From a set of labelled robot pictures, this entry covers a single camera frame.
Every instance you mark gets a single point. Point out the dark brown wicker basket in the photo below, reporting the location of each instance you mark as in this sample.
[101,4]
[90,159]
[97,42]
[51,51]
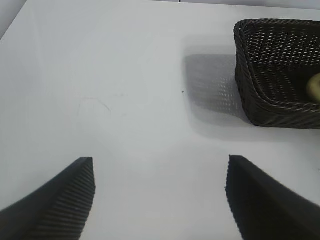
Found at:
[270,75]

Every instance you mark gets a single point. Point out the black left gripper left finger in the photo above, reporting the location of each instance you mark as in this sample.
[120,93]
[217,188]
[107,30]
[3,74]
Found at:
[55,207]

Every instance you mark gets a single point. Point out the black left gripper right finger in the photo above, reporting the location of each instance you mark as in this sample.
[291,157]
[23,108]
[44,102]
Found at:
[270,207]

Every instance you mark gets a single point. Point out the pale yellow egg yolk pastry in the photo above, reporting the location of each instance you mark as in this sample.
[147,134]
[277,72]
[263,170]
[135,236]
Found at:
[315,86]

